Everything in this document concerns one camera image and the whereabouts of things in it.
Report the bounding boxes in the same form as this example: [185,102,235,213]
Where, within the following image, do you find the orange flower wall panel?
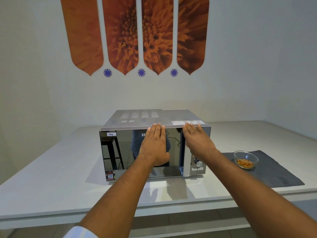
[102,0,139,76]
[60,0,104,76]

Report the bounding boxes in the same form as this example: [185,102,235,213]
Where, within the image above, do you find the person's left hand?
[138,123,171,167]

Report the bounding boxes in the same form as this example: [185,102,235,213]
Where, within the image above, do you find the clear glass bowl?
[234,150,259,170]

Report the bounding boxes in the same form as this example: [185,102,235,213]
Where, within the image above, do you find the person's right forearm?
[193,150,317,238]

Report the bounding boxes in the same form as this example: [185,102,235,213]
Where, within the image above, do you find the dark grey cloth mat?
[220,150,305,188]

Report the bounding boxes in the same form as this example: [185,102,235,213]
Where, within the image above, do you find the person's left forearm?
[77,154,156,238]

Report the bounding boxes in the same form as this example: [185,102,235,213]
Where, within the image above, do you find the silver microwave oven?
[99,109,211,182]

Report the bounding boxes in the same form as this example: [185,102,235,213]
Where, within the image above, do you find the orange snack pieces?
[237,159,254,169]

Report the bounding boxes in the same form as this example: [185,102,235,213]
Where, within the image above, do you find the long white printed label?
[171,120,205,126]

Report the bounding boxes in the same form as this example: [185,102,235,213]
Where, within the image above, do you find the person's right hand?
[182,123,221,161]

